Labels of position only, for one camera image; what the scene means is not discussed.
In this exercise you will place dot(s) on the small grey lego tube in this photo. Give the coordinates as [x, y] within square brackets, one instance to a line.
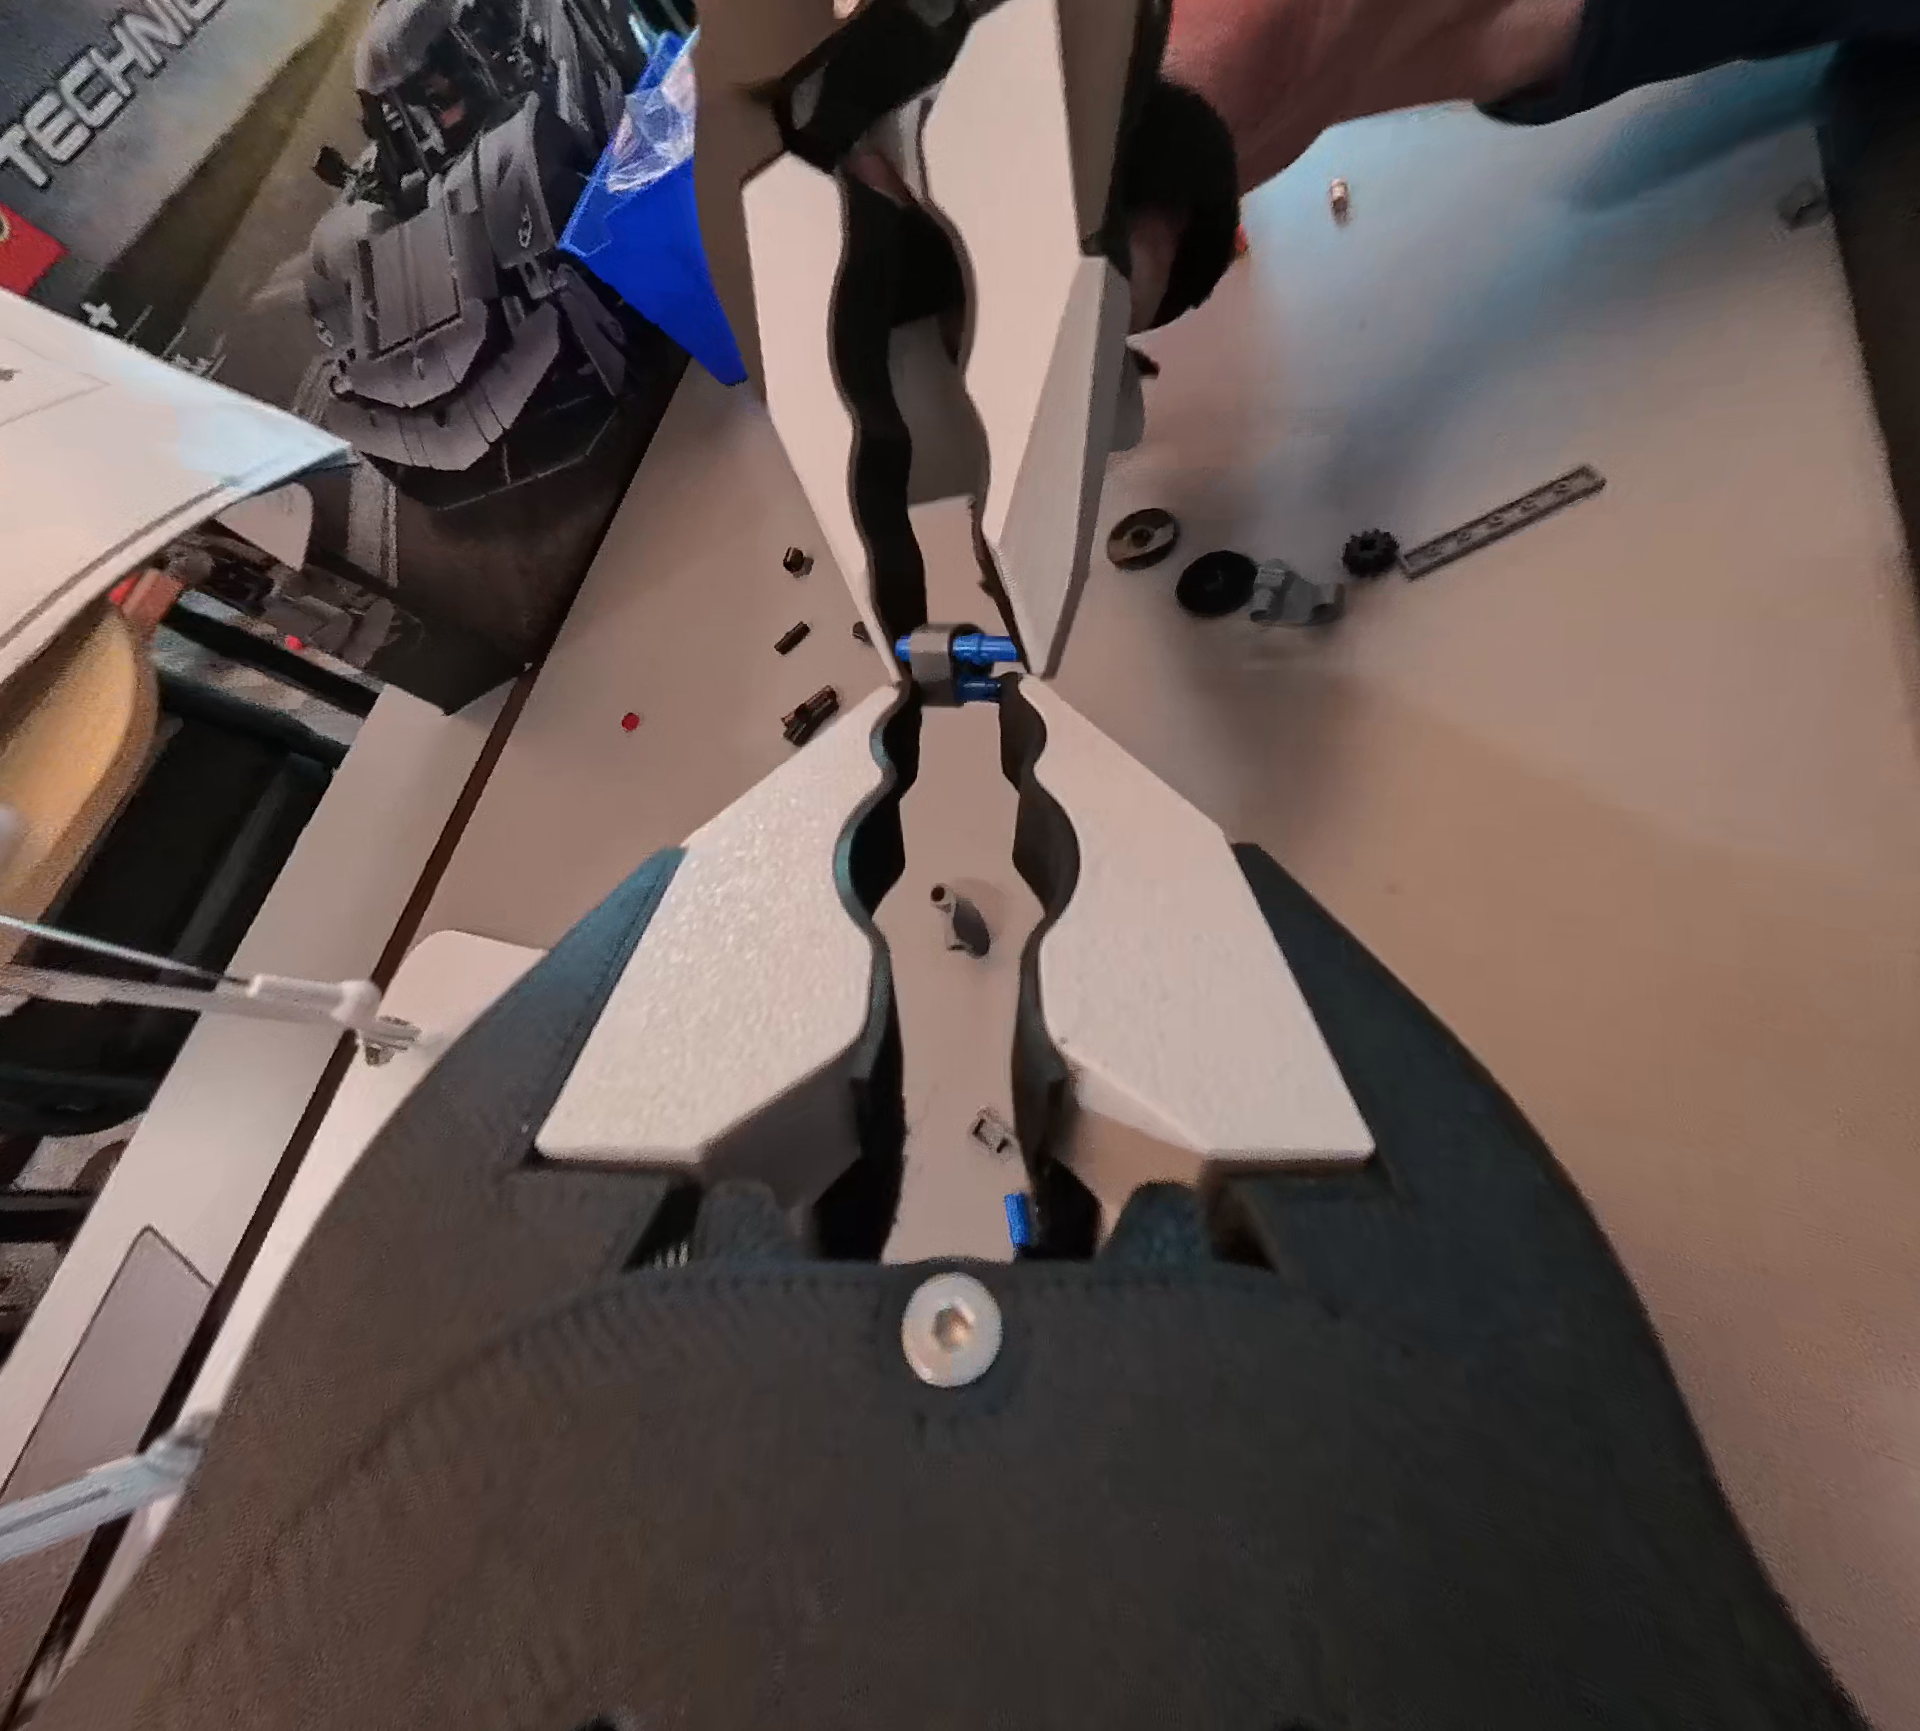
[1804, 207]

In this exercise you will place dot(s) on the black lego wheel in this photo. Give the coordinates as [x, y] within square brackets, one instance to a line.
[1216, 585]

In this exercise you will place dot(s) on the blue lego pin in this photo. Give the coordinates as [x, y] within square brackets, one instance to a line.
[1020, 1226]
[911, 646]

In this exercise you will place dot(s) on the grey lego hook piece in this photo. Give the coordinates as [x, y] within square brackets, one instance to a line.
[1298, 594]

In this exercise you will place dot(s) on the lego sticker sheet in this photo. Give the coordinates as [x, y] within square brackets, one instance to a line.
[119, 457]

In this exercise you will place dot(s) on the dark lego set box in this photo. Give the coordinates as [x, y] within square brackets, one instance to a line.
[299, 37]

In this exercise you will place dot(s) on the black lego disc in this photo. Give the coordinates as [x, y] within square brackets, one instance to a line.
[1142, 540]

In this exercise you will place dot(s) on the clear plastic bag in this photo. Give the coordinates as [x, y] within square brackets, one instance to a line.
[652, 135]

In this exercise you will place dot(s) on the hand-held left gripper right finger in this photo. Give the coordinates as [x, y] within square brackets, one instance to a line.
[1200, 1011]

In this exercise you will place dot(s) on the black lego gear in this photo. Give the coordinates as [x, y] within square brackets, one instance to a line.
[1370, 554]

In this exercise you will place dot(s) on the black angled lego connector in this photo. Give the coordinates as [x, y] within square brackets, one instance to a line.
[809, 714]

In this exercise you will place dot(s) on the long grey lego plate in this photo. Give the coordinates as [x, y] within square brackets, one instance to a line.
[1500, 522]

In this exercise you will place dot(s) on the blue storage bin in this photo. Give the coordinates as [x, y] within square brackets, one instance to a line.
[658, 260]

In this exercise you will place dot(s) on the small grey lego bracket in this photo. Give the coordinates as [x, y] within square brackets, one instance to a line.
[988, 1132]

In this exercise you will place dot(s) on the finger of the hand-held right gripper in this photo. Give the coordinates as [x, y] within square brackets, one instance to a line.
[1034, 260]
[796, 307]

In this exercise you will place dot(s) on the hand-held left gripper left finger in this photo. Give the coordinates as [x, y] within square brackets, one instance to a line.
[705, 1011]

